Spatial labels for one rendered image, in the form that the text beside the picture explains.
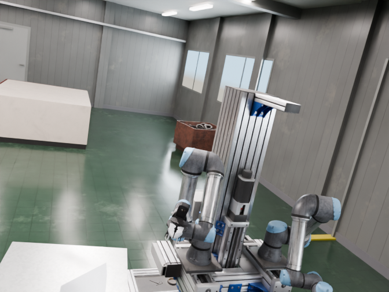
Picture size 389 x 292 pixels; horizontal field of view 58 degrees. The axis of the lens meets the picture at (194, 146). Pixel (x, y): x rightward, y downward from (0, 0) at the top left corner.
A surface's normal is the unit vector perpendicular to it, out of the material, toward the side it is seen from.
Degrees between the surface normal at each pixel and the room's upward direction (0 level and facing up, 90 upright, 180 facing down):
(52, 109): 90
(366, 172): 90
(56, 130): 90
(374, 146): 90
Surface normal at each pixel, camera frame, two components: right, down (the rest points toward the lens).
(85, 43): 0.33, 0.29
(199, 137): 0.55, 0.30
